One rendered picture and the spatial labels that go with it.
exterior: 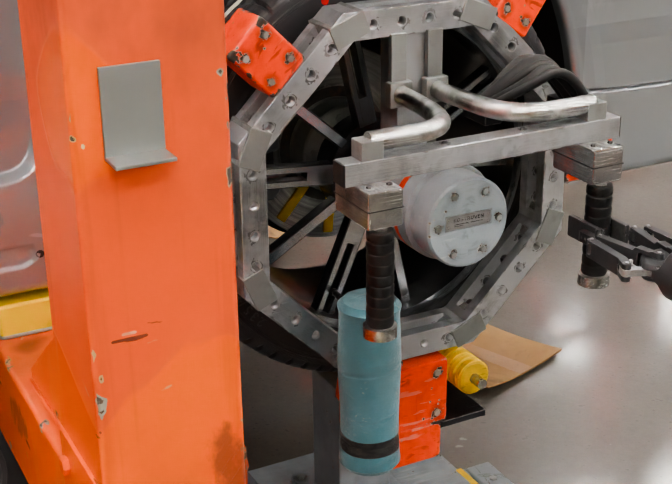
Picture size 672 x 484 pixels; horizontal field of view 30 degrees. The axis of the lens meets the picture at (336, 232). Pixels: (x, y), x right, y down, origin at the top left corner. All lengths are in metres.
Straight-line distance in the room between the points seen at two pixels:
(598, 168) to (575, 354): 1.57
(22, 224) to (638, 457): 1.56
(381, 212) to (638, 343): 1.86
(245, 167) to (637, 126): 0.82
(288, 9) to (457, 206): 0.36
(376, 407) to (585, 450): 1.14
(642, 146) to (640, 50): 0.17
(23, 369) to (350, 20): 0.64
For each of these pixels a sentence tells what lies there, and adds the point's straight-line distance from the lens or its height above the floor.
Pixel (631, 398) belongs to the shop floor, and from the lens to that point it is 3.06.
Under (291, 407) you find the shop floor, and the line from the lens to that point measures 2.96.
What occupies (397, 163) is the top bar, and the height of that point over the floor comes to 0.97.
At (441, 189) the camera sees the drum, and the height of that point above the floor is 0.90.
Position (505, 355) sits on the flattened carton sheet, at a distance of 3.19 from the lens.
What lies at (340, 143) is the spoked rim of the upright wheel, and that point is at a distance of 1.85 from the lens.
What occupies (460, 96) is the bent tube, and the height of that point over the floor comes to 1.01.
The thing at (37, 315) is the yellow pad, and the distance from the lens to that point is 1.82.
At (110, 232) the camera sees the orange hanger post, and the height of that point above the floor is 1.02.
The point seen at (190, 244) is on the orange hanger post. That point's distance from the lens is 1.26.
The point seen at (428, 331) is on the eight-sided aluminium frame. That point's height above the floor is 0.62.
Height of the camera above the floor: 1.47
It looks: 22 degrees down
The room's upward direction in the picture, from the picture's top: 1 degrees counter-clockwise
